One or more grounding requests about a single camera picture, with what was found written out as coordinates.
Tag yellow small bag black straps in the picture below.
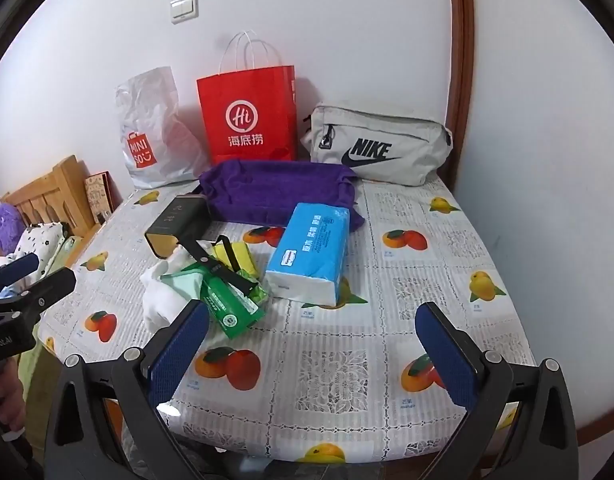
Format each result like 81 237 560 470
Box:
178 234 268 307

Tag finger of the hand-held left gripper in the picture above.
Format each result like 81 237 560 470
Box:
0 266 78 321
0 252 40 286

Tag white cloth gloves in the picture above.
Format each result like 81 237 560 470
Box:
139 252 208 331

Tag person's left hand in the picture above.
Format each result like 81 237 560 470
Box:
0 359 28 433

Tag dark green rectangular box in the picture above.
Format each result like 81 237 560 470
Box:
145 195 210 255

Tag wooden bed headboard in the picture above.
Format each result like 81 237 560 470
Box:
0 155 102 251

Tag white plastic shopping bag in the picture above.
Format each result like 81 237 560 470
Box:
115 66 210 190

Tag grey waist bag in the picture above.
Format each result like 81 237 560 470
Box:
300 101 454 188

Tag purple fabric storage basket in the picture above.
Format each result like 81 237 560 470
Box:
194 158 366 235

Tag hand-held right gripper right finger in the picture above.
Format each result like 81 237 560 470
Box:
416 301 582 480

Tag fruit print tablecloth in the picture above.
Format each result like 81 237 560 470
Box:
37 175 538 466

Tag white dotted pillow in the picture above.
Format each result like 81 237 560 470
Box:
14 221 70 261

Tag white wall light switch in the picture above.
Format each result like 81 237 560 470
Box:
169 0 200 25

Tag patterned book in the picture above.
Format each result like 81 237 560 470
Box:
84 171 120 225

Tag blue tissue pack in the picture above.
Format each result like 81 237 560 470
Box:
263 202 351 307

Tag purple plush toy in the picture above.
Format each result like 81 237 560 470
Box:
0 203 22 251

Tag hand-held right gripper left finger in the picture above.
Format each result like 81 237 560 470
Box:
43 300 211 480

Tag red paper shopping bag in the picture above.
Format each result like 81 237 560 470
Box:
196 31 298 165

